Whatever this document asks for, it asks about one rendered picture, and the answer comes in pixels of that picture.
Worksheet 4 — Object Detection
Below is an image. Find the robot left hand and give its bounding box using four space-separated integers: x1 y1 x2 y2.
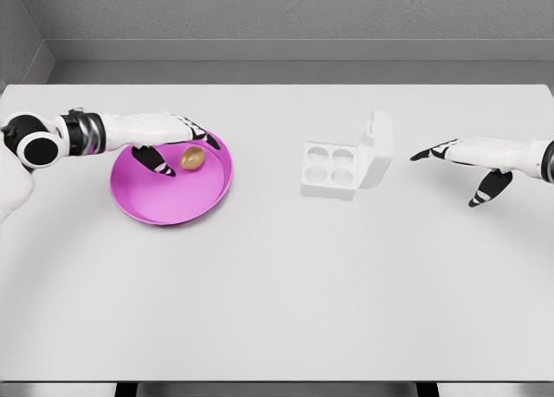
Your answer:
127 111 222 178

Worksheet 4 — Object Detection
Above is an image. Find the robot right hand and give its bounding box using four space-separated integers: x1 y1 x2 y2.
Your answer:
409 138 516 208

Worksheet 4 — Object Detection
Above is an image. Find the brown egg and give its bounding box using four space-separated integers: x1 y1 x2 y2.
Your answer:
179 145 206 172

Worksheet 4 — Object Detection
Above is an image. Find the pink round plate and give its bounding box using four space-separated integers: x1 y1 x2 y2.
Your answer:
109 127 235 228

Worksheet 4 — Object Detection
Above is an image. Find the white egg box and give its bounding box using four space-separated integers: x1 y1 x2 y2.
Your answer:
299 108 395 202

